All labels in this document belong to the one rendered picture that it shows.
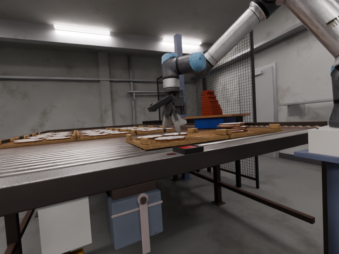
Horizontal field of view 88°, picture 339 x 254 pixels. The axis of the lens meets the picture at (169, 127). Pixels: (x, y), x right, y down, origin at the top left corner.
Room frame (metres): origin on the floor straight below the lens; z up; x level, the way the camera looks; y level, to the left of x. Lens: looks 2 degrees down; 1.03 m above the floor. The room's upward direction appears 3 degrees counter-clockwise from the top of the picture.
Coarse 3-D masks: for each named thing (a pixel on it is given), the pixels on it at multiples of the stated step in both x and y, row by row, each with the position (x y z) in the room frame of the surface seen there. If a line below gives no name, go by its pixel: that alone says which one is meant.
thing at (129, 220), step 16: (112, 192) 0.43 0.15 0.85; (128, 192) 0.45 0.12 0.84; (144, 192) 0.47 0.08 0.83; (112, 208) 0.42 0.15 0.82; (128, 208) 0.44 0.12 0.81; (144, 208) 0.45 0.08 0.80; (160, 208) 0.48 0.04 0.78; (112, 224) 0.42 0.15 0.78; (128, 224) 0.43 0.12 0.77; (144, 224) 0.45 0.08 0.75; (160, 224) 0.48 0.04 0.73; (112, 240) 0.43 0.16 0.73; (128, 240) 0.43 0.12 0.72; (144, 240) 0.45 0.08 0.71
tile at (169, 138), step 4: (172, 136) 0.84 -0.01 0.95; (176, 136) 0.82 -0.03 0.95; (180, 136) 0.81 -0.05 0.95; (184, 136) 0.80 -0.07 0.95; (156, 140) 0.75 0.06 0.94; (160, 140) 0.74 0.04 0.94; (164, 140) 0.74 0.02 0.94; (168, 140) 0.72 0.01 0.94; (172, 140) 0.73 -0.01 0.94; (176, 140) 0.74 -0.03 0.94
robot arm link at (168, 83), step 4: (164, 80) 0.77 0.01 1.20; (168, 80) 0.76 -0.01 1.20; (172, 80) 0.76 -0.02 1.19; (176, 80) 0.77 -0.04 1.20; (164, 84) 0.77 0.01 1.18; (168, 84) 0.76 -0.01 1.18; (172, 84) 0.76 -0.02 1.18; (176, 84) 0.77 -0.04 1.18; (164, 88) 0.78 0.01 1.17; (168, 88) 0.77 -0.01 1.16
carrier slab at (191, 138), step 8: (192, 136) 0.87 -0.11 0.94; (200, 136) 0.85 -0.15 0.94; (208, 136) 0.83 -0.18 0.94; (216, 136) 0.81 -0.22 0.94; (224, 136) 0.80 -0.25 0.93; (136, 144) 0.75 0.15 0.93; (152, 144) 0.66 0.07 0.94; (160, 144) 0.66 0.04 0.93; (168, 144) 0.68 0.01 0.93; (176, 144) 0.69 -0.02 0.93; (184, 144) 0.71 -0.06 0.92
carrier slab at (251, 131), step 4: (248, 128) 1.17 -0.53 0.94; (252, 128) 1.15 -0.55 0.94; (256, 128) 1.13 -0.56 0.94; (260, 128) 1.11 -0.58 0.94; (264, 128) 1.09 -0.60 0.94; (268, 128) 1.08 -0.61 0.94; (200, 132) 1.08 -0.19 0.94; (204, 132) 1.07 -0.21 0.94; (208, 132) 1.05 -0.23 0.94; (212, 132) 1.03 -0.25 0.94; (244, 132) 0.92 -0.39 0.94; (248, 132) 0.90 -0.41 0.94; (252, 132) 0.89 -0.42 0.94; (256, 132) 0.90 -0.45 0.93; (260, 132) 0.91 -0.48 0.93; (264, 132) 0.93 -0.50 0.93; (268, 132) 0.94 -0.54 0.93; (272, 132) 0.96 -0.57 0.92; (232, 136) 0.82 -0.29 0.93; (236, 136) 0.83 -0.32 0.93; (240, 136) 0.84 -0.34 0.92; (244, 136) 0.86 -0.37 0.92
